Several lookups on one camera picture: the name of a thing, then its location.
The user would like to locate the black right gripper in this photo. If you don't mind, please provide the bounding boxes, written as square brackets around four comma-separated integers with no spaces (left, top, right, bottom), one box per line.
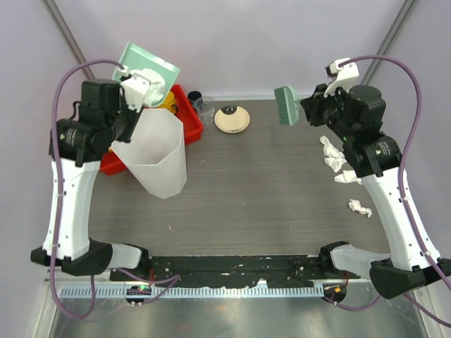
[302,81,355,142]

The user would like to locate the green hand brush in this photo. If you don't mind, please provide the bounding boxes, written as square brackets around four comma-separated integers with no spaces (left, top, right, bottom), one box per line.
[273,85,300,126]

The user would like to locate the white translucent waste bin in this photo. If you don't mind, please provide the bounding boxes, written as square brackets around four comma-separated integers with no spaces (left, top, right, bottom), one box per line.
[112,108,187,199]

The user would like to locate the green dustpan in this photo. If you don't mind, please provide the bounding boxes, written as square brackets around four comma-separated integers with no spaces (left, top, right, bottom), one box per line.
[113,42,180,111]

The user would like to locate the white paper scrap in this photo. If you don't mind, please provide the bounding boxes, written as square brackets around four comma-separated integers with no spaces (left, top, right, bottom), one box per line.
[348,199,373,218]
[319,135,347,173]
[334,170,362,185]
[143,68,166,108]

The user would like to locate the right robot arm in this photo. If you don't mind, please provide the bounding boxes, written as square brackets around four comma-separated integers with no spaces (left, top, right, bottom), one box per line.
[300,84,450,299]

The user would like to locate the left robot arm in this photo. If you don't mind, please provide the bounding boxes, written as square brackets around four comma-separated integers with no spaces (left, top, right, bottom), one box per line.
[30,75,151,281]

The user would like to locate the yellow mug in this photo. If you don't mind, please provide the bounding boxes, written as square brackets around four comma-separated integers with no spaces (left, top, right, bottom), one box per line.
[161,92,178,115]

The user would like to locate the red plastic tray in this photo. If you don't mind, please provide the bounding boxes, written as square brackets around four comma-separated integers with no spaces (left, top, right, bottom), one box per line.
[100,84,204,175]

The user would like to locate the black cup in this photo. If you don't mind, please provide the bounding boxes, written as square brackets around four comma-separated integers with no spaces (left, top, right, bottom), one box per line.
[187,91,202,106]

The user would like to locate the clear glass cup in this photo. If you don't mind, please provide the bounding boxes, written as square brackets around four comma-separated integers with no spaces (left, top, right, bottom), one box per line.
[194,96,216,124]

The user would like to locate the cream round plate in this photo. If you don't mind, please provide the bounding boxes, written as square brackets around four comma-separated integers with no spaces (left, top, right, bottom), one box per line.
[214,105,250,134]

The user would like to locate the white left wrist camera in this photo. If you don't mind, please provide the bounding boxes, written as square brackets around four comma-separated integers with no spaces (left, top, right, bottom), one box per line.
[118,67,151,113]

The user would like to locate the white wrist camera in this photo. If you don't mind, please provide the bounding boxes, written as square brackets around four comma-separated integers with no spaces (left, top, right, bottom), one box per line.
[323,58,359,97]
[118,67,151,113]

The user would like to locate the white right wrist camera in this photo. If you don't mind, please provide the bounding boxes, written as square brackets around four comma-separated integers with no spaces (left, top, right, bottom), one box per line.
[323,58,359,97]

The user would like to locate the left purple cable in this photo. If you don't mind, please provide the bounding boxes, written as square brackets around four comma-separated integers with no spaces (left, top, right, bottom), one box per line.
[49,58,183,320]

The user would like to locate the white slotted cable duct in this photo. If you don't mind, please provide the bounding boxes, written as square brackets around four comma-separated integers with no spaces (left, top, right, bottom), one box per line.
[60,284,324,299]

